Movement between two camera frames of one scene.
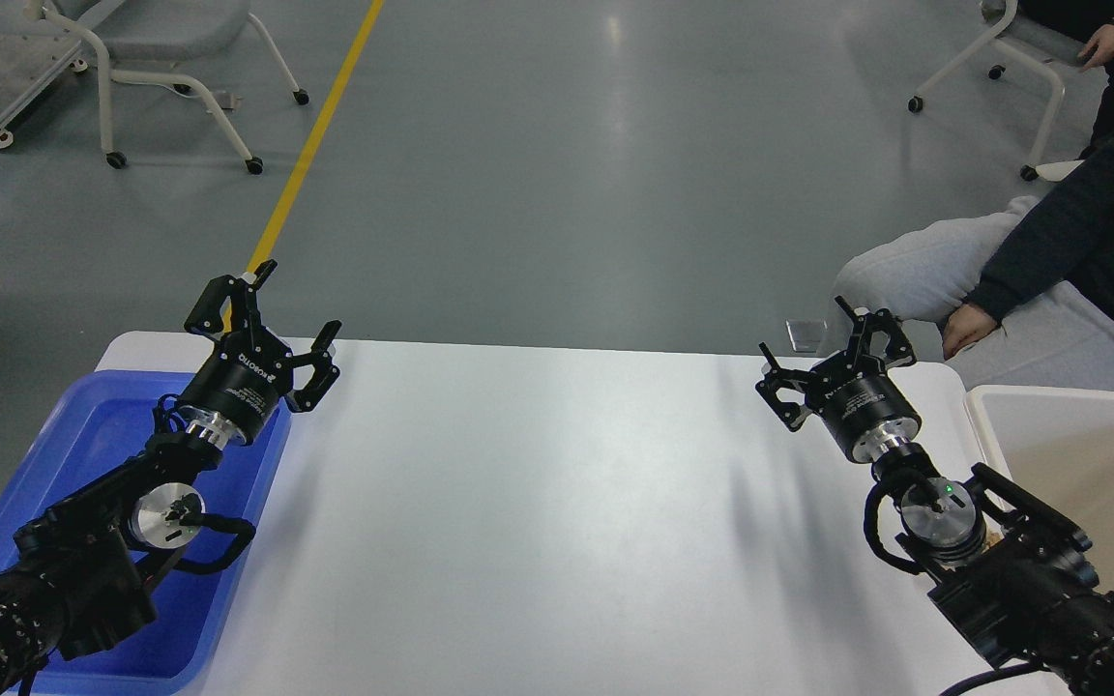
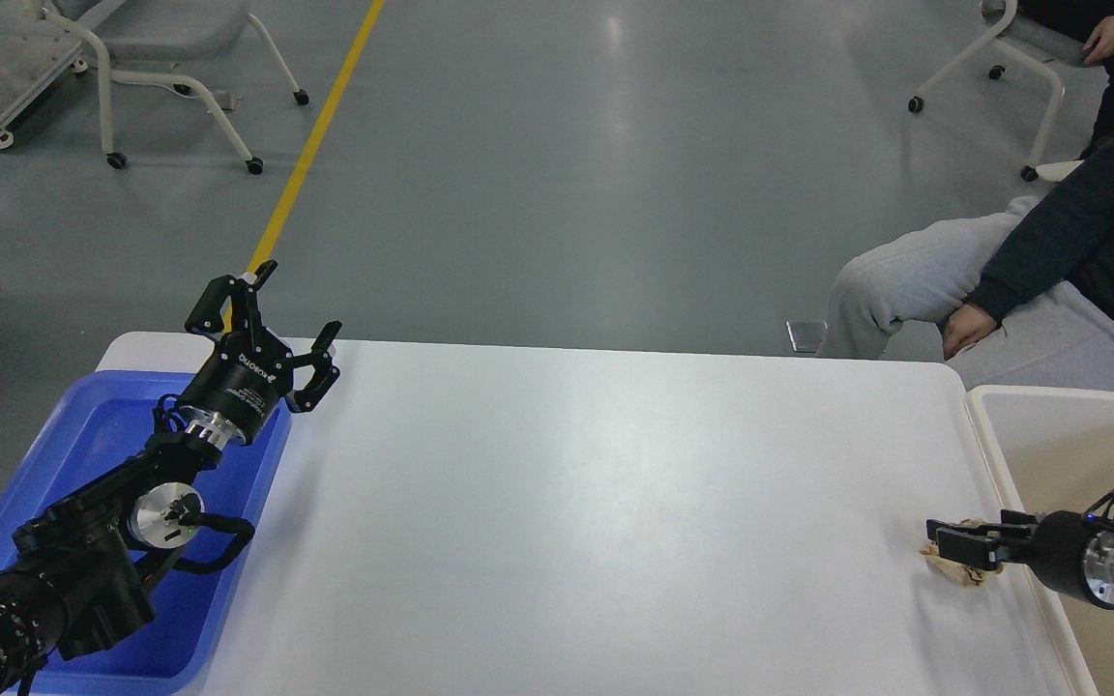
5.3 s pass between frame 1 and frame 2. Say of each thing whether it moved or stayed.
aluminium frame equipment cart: stayed
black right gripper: moved
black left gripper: stayed
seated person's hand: stayed
